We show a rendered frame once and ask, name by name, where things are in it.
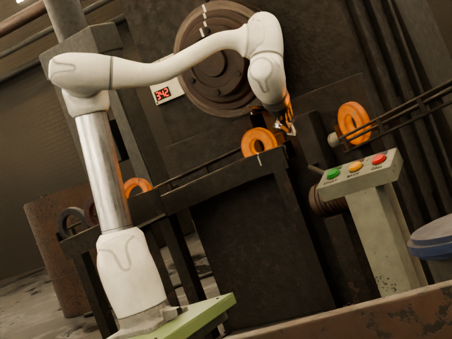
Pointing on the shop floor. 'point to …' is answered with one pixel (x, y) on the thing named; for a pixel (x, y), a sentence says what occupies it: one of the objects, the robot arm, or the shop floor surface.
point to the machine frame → (399, 70)
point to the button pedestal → (375, 219)
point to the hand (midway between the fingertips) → (289, 128)
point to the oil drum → (67, 301)
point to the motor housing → (346, 246)
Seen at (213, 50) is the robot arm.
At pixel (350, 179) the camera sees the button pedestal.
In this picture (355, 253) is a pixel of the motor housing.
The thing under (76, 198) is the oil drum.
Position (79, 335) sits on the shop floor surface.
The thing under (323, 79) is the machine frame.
